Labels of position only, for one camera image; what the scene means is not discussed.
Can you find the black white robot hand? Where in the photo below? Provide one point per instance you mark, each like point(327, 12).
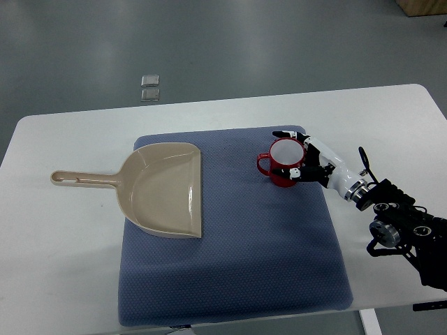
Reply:
point(323, 165)

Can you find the red cup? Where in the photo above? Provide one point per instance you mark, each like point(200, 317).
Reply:
point(284, 153)

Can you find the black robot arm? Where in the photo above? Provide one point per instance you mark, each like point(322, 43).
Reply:
point(401, 227)

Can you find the beige plastic dustpan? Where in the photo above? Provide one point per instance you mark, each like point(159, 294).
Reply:
point(158, 187)

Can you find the blue grey textured mat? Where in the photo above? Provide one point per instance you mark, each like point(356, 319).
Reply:
point(264, 251)

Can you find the white table leg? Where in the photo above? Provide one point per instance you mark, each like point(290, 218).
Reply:
point(370, 322)

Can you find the black table control panel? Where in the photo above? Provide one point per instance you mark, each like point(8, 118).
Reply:
point(429, 306)

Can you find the wooden box corner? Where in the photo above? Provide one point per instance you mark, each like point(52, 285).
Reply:
point(416, 8)

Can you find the lower floor socket plate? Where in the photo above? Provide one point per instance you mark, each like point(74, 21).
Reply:
point(150, 95)

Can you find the floor socket plate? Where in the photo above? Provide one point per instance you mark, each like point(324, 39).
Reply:
point(150, 80)
point(150, 95)

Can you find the upper floor socket plate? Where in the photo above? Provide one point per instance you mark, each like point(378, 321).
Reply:
point(150, 80)

